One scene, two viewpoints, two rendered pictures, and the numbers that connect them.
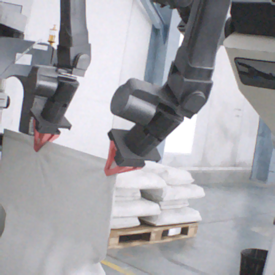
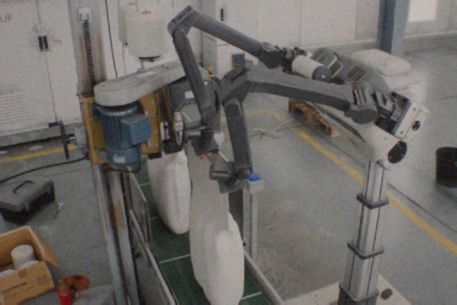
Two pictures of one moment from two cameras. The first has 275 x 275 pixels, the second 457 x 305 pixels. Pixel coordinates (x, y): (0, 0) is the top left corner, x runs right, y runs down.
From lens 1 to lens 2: 1.08 m
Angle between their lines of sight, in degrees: 31
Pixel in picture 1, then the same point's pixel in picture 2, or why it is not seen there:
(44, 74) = (190, 130)
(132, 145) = (227, 185)
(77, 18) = (202, 96)
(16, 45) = (184, 87)
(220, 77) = not seen: outside the picture
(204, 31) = (236, 149)
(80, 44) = (208, 111)
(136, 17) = not seen: outside the picture
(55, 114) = (204, 145)
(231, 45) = not seen: hidden behind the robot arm
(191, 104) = (242, 176)
